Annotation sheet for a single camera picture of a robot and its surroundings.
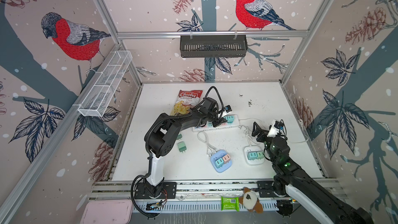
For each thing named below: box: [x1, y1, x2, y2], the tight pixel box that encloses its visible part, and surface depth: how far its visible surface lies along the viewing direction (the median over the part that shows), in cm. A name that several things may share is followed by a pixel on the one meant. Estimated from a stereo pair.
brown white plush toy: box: [238, 186, 264, 214], surface depth 70 cm
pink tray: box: [80, 199, 134, 224], surface depth 68 cm
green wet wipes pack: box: [220, 196, 240, 212], surface depth 71 cm
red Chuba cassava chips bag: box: [169, 89, 203, 116], surface depth 106 cm
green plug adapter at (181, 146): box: [177, 141, 187, 153], surface depth 89 cm
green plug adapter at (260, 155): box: [256, 151, 265, 160], surface depth 79 cm
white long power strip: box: [192, 114, 241, 132], surface depth 96 cm
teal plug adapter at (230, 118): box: [223, 115, 235, 123], surface depth 94 cm
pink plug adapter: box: [222, 154, 231, 164], surface depth 78 cm
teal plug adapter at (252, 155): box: [247, 151, 258, 161], surface depth 79 cm
